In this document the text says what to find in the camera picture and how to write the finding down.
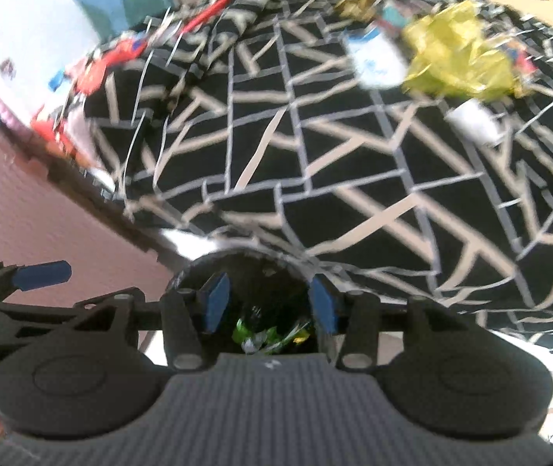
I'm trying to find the white tissue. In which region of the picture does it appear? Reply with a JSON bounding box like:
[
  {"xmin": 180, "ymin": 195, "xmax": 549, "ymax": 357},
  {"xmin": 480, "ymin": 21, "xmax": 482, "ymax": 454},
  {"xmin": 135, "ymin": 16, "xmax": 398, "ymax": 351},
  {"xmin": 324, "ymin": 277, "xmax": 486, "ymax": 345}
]
[{"xmin": 445, "ymin": 99, "xmax": 503, "ymax": 146}]

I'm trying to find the yellow plastic bag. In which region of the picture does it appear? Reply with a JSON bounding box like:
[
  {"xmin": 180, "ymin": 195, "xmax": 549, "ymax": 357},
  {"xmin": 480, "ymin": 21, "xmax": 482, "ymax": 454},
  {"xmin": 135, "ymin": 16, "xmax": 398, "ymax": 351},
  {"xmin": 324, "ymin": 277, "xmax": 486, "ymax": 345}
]
[{"xmin": 402, "ymin": 0, "xmax": 523, "ymax": 101}]

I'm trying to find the green plastic wrapper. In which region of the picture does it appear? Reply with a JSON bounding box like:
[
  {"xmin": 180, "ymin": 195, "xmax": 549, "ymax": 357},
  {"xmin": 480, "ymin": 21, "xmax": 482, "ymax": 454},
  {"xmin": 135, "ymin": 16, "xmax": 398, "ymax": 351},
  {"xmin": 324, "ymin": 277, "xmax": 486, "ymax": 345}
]
[{"xmin": 232, "ymin": 320, "xmax": 310, "ymax": 355}]

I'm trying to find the red snack bag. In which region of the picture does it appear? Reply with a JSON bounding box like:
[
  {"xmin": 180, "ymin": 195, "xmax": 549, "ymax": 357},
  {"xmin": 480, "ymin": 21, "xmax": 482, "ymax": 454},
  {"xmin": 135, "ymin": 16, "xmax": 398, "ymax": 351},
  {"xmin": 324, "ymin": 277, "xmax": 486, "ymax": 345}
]
[{"xmin": 67, "ymin": 38, "xmax": 147, "ymax": 95}]

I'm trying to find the pink ribbed suitcase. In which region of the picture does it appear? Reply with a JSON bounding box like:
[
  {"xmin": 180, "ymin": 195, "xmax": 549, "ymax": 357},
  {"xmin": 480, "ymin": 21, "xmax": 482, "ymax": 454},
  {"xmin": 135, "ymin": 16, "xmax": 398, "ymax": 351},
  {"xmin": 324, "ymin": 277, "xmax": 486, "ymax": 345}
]
[{"xmin": 0, "ymin": 132, "xmax": 172, "ymax": 306}]

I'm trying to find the black lined trash bin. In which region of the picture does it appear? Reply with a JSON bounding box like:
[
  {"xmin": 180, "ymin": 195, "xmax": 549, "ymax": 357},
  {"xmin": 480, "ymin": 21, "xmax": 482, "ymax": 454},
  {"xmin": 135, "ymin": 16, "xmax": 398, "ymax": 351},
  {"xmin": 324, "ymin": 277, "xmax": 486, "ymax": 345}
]
[{"xmin": 167, "ymin": 247, "xmax": 337, "ymax": 361}]

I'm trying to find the white blue paper package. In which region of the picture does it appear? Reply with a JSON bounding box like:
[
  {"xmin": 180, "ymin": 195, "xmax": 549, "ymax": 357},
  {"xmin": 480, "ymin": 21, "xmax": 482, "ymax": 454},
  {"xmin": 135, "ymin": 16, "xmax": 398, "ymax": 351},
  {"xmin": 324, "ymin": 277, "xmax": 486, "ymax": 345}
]
[{"xmin": 345, "ymin": 28, "xmax": 408, "ymax": 89}]

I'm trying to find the gold foil wrapper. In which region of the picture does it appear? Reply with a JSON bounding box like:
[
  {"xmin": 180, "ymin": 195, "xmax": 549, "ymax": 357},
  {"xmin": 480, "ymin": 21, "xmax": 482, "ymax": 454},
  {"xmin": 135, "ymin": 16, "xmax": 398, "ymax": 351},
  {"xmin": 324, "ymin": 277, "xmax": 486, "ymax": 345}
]
[{"xmin": 334, "ymin": 0, "xmax": 376, "ymax": 22}]

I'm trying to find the black white geometric cloth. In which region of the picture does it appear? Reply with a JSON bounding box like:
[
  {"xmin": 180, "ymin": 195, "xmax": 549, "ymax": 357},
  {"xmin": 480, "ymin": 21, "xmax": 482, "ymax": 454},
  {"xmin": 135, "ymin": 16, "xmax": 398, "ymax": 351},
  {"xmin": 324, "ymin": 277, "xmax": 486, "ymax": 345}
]
[{"xmin": 84, "ymin": 0, "xmax": 553, "ymax": 353}]

